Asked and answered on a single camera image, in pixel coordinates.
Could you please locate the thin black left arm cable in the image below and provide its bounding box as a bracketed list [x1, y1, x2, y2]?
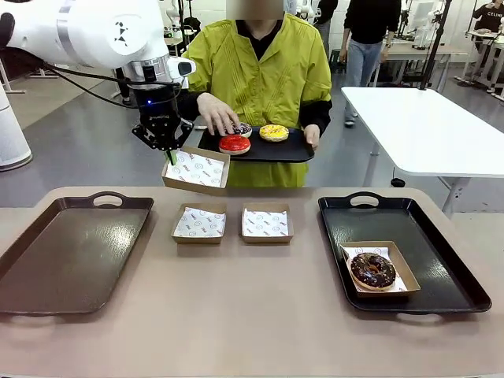
[41, 61, 143, 109]

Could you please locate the yellow glazed donut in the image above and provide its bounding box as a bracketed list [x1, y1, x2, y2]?
[259, 124, 290, 143]

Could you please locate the dark donut with colourful sprinkles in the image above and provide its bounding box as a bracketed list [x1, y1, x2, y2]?
[224, 121, 253, 139]

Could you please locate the white cylindrical pedestal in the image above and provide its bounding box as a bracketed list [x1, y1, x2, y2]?
[0, 80, 33, 171]

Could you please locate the person in dark clothes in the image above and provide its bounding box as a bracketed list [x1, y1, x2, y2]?
[316, 0, 339, 50]

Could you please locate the person in green jacket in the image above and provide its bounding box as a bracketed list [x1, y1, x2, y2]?
[183, 0, 334, 188]

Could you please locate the brown plastic tray with handles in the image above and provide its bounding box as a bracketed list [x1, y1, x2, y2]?
[0, 191, 155, 316]

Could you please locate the printed white paper liner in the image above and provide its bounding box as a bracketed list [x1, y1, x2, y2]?
[167, 150, 228, 186]
[242, 207, 291, 238]
[173, 206, 227, 238]
[341, 246, 409, 295]

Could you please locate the person's right hand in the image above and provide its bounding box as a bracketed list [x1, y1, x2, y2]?
[195, 92, 240, 137]

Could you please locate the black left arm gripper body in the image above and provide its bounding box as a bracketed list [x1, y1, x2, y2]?
[132, 80, 180, 151]

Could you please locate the person in black top jeans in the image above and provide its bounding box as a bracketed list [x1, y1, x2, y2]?
[339, 0, 401, 128]

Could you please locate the black plastic tray with handles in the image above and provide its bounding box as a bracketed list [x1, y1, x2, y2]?
[317, 191, 493, 315]

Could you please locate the person's left forearm black sleeve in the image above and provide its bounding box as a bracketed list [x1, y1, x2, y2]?
[301, 98, 333, 131]

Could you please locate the person in black printed sweater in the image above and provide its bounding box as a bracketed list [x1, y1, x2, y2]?
[470, 0, 504, 80]

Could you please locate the chocolate glazed donut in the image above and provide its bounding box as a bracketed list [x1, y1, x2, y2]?
[349, 252, 397, 291]

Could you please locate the long light wood desk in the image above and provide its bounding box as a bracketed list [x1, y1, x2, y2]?
[384, 43, 469, 90]

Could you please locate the person's left hand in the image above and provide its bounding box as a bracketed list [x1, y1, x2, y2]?
[303, 124, 321, 151]

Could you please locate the person's right forearm black sleeve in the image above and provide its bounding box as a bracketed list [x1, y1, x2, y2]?
[176, 91, 206, 121]

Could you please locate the large white table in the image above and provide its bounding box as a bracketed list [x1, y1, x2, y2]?
[340, 86, 504, 217]

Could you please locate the cardboard food box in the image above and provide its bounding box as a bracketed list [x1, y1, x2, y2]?
[240, 202, 295, 245]
[339, 240, 421, 299]
[161, 146, 232, 197]
[170, 202, 228, 245]

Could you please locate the red glazed donut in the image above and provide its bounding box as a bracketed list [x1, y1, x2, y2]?
[218, 134, 252, 156]

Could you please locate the black serving tray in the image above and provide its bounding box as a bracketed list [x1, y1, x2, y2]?
[198, 125, 316, 164]

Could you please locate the black tripod pole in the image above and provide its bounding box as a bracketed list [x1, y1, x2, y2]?
[417, 0, 454, 91]

